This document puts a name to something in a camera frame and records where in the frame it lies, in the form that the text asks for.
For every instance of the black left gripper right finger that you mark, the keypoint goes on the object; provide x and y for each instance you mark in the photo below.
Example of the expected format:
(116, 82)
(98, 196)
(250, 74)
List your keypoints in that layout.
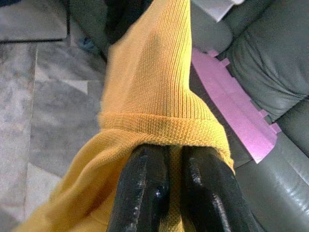
(210, 193)

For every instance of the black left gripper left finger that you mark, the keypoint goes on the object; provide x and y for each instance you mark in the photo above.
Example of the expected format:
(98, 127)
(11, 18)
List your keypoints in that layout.
(140, 188)

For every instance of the yellow shirt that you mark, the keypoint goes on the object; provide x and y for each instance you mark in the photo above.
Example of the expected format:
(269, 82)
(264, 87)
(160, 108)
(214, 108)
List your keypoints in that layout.
(157, 84)

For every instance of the pink foam mat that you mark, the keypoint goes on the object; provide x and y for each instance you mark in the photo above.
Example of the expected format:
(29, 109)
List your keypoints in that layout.
(229, 104)

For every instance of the green sofa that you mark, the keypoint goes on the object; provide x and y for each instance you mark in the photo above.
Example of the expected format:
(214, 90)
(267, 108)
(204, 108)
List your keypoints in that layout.
(265, 60)

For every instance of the black garment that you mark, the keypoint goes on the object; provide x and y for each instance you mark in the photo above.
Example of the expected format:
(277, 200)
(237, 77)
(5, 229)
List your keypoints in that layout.
(125, 17)

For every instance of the white drawer unit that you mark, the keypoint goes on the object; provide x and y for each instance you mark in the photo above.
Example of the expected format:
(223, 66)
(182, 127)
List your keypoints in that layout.
(224, 7)

